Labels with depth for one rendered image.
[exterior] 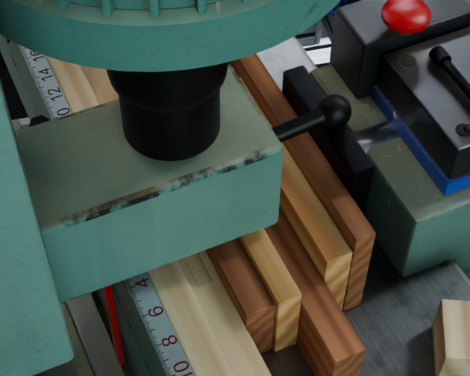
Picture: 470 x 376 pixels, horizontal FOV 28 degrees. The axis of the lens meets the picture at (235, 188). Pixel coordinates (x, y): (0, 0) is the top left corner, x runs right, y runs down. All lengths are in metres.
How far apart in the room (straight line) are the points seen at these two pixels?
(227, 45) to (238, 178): 0.16
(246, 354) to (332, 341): 0.05
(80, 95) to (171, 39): 0.31
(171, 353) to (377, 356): 0.14
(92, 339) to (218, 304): 0.16
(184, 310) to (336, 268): 0.09
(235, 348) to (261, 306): 0.03
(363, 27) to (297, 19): 0.25
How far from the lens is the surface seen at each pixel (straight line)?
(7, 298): 0.44
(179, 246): 0.52
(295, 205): 0.55
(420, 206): 0.57
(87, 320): 0.69
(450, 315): 0.56
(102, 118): 0.50
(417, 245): 0.58
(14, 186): 0.38
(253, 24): 0.34
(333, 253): 0.53
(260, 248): 0.54
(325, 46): 1.73
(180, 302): 0.53
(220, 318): 0.54
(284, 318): 0.54
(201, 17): 0.33
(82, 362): 0.69
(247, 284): 0.53
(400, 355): 0.58
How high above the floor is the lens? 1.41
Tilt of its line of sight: 52 degrees down
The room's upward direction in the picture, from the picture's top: 1 degrees clockwise
